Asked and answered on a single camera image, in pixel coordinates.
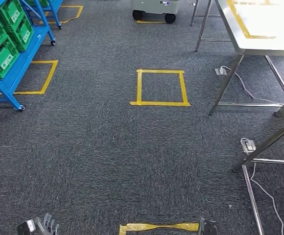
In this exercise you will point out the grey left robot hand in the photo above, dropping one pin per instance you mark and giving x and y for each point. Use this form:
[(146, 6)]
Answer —
[(48, 225)]

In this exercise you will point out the blue metal shelf rack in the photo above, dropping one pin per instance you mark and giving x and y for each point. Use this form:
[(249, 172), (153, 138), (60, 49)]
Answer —
[(22, 65), (54, 6)]

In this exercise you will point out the yellow floor tape square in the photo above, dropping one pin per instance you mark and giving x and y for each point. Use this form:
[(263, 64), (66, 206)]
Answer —
[(156, 226)]

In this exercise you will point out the grey wheeled robot cart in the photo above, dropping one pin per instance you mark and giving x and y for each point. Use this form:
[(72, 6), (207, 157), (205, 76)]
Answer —
[(154, 6)]

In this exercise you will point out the grey floor socket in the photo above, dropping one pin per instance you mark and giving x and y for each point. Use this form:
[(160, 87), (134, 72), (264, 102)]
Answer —
[(220, 71), (248, 146)]

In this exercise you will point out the steel table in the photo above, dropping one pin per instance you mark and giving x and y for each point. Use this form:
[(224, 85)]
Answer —
[(266, 26)]

